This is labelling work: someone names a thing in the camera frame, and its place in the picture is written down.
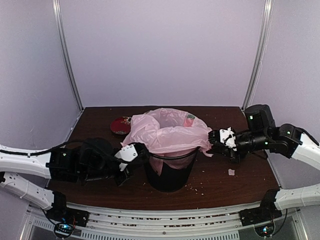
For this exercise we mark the aluminium frame post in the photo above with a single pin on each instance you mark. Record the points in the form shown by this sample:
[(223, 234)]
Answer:
[(261, 48), (65, 53)]

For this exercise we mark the right aluminium frame post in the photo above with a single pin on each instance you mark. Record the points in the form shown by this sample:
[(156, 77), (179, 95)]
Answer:
[(261, 48)]

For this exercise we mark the black mesh trash bin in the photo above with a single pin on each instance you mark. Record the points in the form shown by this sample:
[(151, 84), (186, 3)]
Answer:
[(169, 173)]

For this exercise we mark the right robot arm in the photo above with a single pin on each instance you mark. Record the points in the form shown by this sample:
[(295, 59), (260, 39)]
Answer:
[(287, 140)]

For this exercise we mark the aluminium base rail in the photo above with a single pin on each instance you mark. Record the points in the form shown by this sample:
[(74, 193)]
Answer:
[(220, 223)]

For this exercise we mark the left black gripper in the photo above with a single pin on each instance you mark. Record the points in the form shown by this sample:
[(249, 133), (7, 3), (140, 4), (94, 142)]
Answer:
[(120, 180)]

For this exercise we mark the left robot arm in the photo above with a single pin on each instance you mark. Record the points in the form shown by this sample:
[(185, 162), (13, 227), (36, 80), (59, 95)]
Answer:
[(94, 160)]

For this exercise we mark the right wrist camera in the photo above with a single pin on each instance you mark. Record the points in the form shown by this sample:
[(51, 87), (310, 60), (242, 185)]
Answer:
[(223, 138)]

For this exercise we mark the pink plastic trash bag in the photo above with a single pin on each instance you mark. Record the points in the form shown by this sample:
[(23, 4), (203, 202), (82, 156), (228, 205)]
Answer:
[(169, 132)]

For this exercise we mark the left aluminium frame post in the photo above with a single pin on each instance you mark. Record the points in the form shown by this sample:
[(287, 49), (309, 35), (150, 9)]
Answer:
[(65, 53)]

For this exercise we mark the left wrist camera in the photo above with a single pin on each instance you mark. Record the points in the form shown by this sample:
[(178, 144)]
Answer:
[(133, 154)]

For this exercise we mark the red floral plate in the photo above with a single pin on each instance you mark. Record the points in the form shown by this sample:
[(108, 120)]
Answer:
[(121, 125)]

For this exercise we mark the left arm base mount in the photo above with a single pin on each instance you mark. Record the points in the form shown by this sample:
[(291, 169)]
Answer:
[(65, 222)]

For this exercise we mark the small pink bag scrap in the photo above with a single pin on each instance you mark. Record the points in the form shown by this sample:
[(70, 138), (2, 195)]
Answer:
[(231, 172)]

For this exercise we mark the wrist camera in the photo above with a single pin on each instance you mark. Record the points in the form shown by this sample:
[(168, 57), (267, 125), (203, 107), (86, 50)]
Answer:
[(223, 138), (133, 154)]

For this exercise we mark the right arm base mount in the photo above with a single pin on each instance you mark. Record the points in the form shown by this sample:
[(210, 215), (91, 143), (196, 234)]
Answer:
[(262, 219)]

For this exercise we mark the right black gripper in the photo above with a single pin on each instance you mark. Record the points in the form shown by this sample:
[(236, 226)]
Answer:
[(229, 153)]

